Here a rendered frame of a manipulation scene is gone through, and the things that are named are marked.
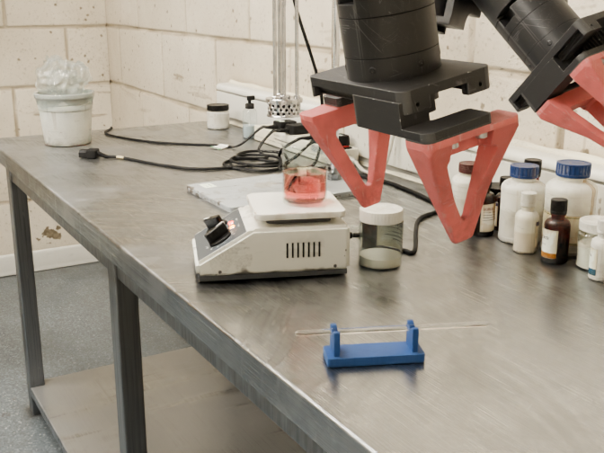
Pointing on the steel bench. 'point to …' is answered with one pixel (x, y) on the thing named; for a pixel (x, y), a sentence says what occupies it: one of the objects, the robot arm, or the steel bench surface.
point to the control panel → (224, 241)
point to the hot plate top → (261, 210)
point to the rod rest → (374, 351)
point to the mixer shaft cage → (288, 105)
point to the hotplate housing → (279, 250)
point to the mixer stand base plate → (232, 196)
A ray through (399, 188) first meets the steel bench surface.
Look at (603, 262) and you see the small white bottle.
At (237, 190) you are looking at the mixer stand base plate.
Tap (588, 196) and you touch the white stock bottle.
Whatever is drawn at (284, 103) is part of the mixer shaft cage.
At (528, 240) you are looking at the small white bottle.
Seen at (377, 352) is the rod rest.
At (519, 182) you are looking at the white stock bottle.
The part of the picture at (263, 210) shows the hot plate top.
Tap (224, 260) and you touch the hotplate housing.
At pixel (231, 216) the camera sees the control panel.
